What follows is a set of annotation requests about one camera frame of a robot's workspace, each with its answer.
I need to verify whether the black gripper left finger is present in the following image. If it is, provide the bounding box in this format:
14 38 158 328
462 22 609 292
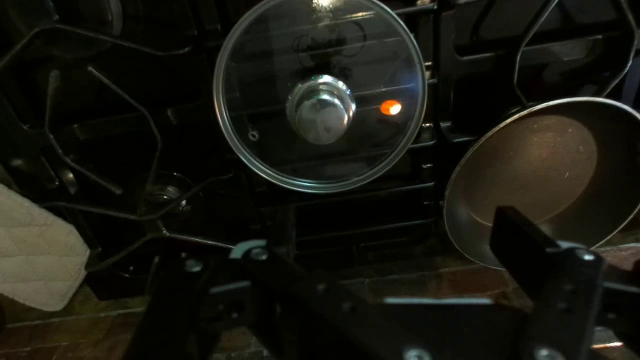
126 203 296 360

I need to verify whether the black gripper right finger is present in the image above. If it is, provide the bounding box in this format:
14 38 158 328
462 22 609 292
489 205 609 360

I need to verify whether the glass lid with steel knob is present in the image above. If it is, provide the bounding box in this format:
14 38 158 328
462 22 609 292
213 0 430 196

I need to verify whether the black gas stove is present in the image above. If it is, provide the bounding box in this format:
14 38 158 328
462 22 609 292
0 0 640 316

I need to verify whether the black frying pan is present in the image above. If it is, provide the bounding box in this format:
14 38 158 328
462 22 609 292
443 97 640 272

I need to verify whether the pale folded paper towel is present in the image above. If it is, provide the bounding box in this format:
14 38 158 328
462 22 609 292
0 183 93 316

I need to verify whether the black wire burner grate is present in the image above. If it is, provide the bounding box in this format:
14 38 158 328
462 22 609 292
0 18 236 272
510 0 640 110

